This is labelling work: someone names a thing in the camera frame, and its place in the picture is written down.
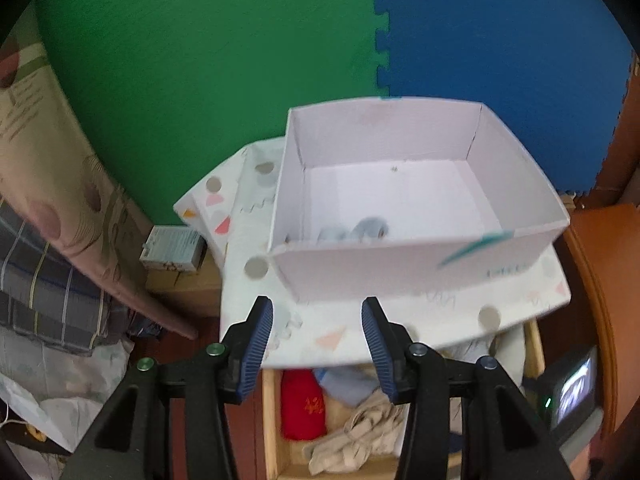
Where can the dark blue cloth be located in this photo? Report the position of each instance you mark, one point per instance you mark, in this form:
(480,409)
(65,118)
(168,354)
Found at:
(145,327)

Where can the blue foam mat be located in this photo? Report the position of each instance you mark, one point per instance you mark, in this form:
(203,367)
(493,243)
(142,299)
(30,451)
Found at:
(500,35)

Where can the grey plaid cloth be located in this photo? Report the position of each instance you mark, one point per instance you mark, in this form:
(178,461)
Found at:
(45,285)

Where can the white patterned table cover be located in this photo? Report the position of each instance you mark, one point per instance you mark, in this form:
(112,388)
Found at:
(250,240)

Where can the pale grey underwear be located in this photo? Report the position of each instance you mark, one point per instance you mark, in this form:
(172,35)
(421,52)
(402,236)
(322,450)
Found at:
(475,349)

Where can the white cardboard box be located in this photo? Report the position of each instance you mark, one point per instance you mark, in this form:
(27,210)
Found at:
(400,270)

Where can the green foam mat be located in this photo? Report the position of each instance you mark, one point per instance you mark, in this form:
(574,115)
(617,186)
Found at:
(200,60)

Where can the white plastic bag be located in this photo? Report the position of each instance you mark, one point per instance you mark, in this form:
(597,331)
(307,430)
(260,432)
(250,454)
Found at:
(60,380)

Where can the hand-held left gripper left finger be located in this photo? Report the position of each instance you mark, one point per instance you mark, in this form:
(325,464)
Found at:
(257,355)

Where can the small white blue carton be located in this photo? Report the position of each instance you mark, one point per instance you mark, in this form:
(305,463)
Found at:
(170,247)

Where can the wooden drawer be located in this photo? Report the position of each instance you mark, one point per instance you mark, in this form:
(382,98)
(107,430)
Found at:
(272,430)

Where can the brown cardboard box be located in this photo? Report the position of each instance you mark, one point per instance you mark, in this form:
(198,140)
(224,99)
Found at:
(185,290)

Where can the light blue underwear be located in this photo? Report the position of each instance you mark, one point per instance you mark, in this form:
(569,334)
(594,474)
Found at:
(350,387)

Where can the pink patterned cushion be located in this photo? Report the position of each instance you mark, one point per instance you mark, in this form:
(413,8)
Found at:
(50,135)

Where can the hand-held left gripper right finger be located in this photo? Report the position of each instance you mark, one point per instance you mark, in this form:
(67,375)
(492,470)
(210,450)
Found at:
(377,355)

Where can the red underwear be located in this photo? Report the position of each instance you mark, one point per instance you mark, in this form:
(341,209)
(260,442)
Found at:
(302,405)

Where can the pale blue rolled underwear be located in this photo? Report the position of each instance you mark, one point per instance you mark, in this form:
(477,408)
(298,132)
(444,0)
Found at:
(332,234)
(370,230)

